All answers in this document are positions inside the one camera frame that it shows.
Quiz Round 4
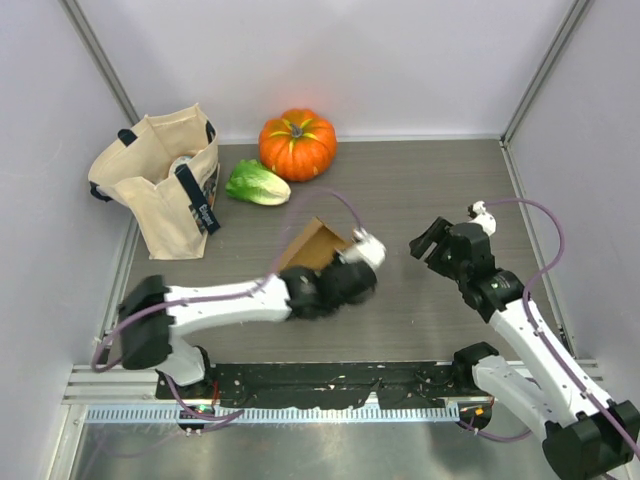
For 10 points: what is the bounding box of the beige canvas tote bag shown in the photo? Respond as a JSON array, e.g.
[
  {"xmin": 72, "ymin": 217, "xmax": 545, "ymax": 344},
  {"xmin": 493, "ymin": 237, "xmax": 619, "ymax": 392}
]
[{"xmin": 88, "ymin": 104, "xmax": 220, "ymax": 260}]

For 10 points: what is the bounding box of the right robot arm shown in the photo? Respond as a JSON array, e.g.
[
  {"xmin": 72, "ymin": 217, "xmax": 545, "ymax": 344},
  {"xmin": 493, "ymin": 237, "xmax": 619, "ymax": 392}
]
[{"xmin": 409, "ymin": 217, "xmax": 639, "ymax": 479}]

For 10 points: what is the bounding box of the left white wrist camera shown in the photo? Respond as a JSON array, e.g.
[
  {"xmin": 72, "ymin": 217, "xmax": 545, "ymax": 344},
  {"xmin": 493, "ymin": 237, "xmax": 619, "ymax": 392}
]
[{"xmin": 341, "ymin": 227, "xmax": 386, "ymax": 271}]

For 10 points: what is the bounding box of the brown cardboard paper box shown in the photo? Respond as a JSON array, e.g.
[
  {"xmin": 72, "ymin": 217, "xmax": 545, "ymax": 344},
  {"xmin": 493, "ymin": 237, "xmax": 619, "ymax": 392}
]
[{"xmin": 275, "ymin": 217, "xmax": 353, "ymax": 276}]

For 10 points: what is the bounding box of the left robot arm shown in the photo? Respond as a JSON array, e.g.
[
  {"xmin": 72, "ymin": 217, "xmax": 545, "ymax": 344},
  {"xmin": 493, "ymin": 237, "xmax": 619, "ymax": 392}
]
[{"xmin": 118, "ymin": 260, "xmax": 377, "ymax": 399}]

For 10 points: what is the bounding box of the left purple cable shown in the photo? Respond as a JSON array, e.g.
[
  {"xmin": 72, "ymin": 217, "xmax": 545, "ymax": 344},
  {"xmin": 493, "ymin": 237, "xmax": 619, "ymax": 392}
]
[{"xmin": 90, "ymin": 187, "xmax": 366, "ymax": 436}]

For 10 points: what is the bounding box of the orange pumpkin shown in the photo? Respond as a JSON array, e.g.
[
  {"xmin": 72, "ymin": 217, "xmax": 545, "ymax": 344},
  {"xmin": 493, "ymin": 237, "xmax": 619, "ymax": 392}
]
[{"xmin": 258, "ymin": 108, "xmax": 338, "ymax": 182}]

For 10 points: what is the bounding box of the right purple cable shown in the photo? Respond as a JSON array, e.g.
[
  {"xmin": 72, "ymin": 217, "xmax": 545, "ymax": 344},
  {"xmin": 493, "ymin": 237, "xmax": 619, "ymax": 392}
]
[{"xmin": 487, "ymin": 198, "xmax": 640, "ymax": 461}]

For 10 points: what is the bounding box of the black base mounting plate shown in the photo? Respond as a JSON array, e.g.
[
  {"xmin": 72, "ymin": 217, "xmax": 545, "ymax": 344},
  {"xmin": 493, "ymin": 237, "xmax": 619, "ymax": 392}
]
[{"xmin": 177, "ymin": 361, "xmax": 487, "ymax": 410}]

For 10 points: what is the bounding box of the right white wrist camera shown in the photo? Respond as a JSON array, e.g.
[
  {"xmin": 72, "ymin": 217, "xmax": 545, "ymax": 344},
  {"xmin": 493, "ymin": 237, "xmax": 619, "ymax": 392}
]
[{"xmin": 468, "ymin": 201, "xmax": 497, "ymax": 237}]

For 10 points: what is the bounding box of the green lettuce head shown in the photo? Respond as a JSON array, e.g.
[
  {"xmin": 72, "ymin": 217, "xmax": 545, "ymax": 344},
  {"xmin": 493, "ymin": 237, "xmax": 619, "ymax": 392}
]
[{"xmin": 225, "ymin": 159, "xmax": 291, "ymax": 206}]

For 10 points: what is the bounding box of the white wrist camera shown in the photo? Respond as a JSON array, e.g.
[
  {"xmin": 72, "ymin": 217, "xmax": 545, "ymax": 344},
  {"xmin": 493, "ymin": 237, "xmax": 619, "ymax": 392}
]
[
  {"xmin": 468, "ymin": 201, "xmax": 497, "ymax": 237},
  {"xmin": 341, "ymin": 227, "xmax": 386, "ymax": 271}
]

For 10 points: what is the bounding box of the purple cable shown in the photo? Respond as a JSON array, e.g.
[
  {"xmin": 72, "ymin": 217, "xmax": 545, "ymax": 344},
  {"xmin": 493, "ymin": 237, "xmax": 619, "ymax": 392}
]
[
  {"xmin": 487, "ymin": 198, "xmax": 640, "ymax": 461},
  {"xmin": 90, "ymin": 187, "xmax": 366, "ymax": 436}
]

